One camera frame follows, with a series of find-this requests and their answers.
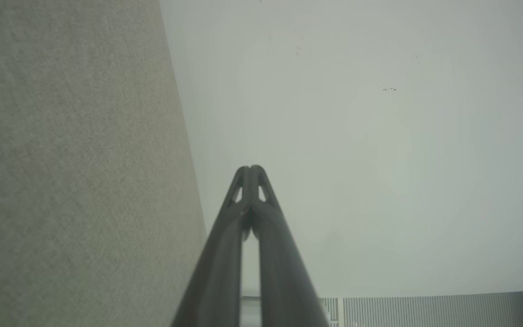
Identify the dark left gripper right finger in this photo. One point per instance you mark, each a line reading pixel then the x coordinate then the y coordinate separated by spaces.
pixel 279 272

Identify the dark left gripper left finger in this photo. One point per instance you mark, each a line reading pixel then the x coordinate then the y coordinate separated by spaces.
pixel 218 263

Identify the white ribbed panel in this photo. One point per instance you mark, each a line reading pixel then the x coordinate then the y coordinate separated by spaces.
pixel 425 311

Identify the grey fabric sofa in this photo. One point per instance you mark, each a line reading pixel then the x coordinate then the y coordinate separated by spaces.
pixel 61 159

